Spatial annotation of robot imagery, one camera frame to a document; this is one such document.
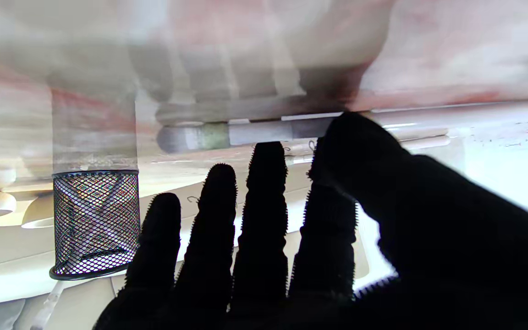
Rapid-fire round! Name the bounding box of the beige sofa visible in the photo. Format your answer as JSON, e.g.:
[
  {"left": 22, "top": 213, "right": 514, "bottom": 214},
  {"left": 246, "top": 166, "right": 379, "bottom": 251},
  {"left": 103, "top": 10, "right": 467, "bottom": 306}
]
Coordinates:
[{"left": 0, "top": 174, "right": 397, "bottom": 330}]

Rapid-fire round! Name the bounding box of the wooden bowl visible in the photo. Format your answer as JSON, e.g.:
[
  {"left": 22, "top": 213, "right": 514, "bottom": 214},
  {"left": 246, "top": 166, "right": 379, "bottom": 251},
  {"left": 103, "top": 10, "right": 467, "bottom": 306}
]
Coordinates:
[{"left": 21, "top": 195, "right": 56, "bottom": 229}]

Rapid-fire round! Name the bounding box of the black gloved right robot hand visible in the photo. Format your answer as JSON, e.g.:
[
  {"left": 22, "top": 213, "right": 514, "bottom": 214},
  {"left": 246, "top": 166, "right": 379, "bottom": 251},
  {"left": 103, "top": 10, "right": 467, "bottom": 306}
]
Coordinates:
[{"left": 93, "top": 112, "right": 528, "bottom": 330}]

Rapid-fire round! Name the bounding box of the black mesh brush holder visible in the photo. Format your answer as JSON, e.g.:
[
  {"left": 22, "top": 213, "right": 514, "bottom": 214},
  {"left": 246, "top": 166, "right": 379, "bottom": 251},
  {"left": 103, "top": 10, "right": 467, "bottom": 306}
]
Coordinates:
[{"left": 49, "top": 170, "right": 141, "bottom": 281}]

